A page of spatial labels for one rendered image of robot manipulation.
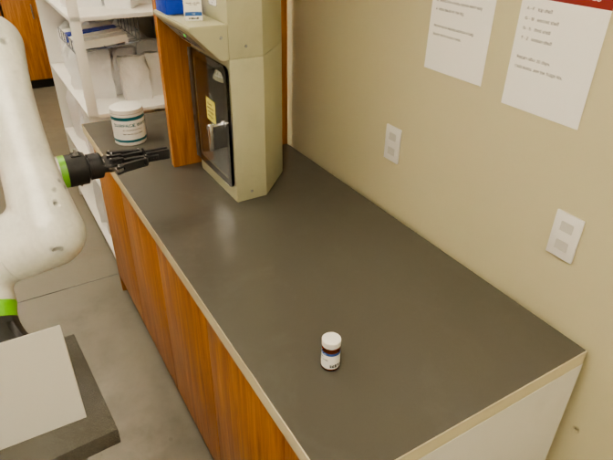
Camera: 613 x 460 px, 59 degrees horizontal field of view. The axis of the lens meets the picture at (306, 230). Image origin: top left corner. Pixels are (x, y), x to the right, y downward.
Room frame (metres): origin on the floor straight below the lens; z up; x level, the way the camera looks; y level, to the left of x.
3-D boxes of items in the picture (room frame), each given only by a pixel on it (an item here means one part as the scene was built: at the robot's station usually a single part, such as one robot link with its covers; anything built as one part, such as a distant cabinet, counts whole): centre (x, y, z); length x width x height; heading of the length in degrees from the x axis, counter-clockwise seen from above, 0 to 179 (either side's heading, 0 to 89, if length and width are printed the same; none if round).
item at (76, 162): (1.40, 0.66, 1.15); 0.09 x 0.06 x 0.12; 31
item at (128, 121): (2.12, 0.74, 1.02); 0.13 x 0.13 x 0.15
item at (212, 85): (1.73, 0.32, 1.19); 0.30 x 0.01 x 0.40; 31
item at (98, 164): (1.44, 0.59, 1.14); 0.09 x 0.08 x 0.07; 121
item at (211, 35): (1.70, 0.37, 1.46); 0.32 x 0.12 x 0.10; 32
